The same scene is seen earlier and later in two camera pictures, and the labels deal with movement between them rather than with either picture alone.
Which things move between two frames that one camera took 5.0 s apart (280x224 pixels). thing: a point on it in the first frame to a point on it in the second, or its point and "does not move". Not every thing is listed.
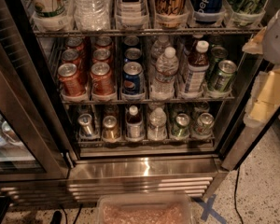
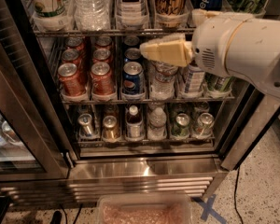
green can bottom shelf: x=182 y=126 does not move
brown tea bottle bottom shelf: x=134 y=125 does not move
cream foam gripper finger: x=271 y=89 to x=175 y=49
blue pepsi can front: x=133 y=78 does not move
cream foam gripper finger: x=256 y=44 to x=200 y=15
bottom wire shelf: x=119 y=141 does not move
